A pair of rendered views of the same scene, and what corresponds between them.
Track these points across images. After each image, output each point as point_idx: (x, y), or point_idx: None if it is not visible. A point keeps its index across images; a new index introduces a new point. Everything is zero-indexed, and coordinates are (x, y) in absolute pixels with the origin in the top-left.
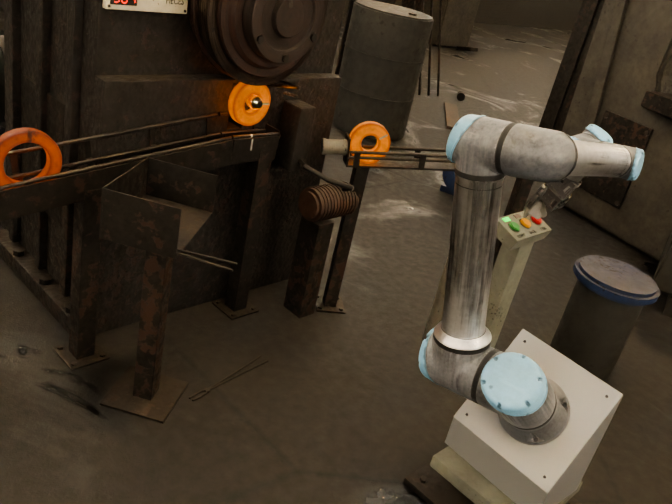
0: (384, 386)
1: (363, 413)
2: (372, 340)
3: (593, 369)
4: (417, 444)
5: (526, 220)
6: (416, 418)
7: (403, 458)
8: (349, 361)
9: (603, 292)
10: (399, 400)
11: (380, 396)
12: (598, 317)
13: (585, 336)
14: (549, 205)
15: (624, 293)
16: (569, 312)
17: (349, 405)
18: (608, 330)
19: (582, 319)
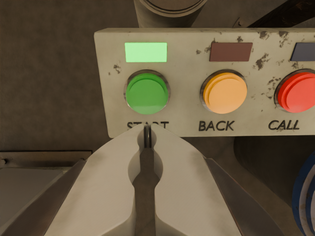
0: (59, 69)
1: (17, 84)
2: (100, 10)
3: (248, 170)
4: (34, 131)
5: (233, 91)
6: (56, 111)
7: (13, 135)
8: (53, 24)
9: (294, 206)
10: (58, 89)
11: (46, 76)
12: (276, 185)
13: (258, 167)
14: None
15: (314, 235)
16: (276, 141)
17: (12, 70)
18: (274, 193)
19: (268, 164)
